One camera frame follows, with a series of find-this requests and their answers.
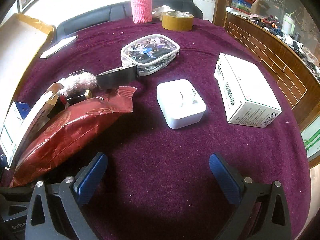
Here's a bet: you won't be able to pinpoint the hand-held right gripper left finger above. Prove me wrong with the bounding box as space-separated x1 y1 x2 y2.
25 152 108 240

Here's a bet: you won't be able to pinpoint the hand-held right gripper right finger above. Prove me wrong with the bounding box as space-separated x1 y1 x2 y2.
209 152 292 240

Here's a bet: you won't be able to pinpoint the red snack packet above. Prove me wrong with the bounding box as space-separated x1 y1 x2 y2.
9 85 137 188

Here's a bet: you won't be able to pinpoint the white plug adapter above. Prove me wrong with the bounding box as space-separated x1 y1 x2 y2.
157 79 207 130

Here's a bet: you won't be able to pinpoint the black marker yellow cap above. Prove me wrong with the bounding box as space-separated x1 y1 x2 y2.
67 90 92 103

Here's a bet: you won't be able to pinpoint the white medicine box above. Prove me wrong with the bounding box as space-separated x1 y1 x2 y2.
214 52 282 128

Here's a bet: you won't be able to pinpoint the pink fluffy plush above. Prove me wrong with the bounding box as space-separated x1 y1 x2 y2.
61 71 98 97

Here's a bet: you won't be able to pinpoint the black tape roll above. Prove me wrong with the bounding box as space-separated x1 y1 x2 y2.
96 64 139 90

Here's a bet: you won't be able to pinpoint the yellow taped cardboard box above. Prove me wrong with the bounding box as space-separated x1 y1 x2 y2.
0 12 65 168

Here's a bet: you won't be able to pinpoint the cartoon print clear pouch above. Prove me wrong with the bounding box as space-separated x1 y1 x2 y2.
121 34 181 77

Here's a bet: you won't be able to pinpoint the white box blue label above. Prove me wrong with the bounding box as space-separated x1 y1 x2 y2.
0 101 30 168

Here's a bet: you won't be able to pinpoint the maroon velvet tablecloth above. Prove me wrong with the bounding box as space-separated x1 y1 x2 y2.
0 17 312 240

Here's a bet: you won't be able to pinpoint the green white sign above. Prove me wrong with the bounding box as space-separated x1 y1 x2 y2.
300 124 320 158

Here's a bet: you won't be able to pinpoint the white paper sheets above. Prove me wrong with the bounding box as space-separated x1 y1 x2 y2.
39 35 78 59

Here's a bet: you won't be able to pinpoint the wooden brick pattern counter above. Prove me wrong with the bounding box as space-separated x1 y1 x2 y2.
224 11 320 160

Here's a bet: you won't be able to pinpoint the pile of assorted clutter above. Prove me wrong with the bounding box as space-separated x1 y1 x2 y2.
250 14 320 80

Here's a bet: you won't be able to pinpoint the black leather sofa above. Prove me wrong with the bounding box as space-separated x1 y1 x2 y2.
55 0 203 37

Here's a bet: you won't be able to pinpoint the brown tape roll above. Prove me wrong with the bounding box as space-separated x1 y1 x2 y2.
162 11 194 32

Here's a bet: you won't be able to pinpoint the white kettle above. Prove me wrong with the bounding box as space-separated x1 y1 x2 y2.
282 12 297 34

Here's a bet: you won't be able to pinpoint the open printed carton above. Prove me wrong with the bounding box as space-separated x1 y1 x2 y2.
225 0 259 14

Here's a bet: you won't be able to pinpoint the black bag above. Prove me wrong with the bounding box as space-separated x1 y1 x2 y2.
160 0 203 19

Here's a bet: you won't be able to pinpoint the bottle with pink knitted sleeve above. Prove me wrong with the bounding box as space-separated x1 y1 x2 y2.
130 0 153 24

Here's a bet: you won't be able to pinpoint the white cloth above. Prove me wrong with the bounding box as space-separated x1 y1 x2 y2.
152 5 173 22

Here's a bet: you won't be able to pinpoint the wooden partition frame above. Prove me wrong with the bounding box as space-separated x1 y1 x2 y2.
212 0 233 28

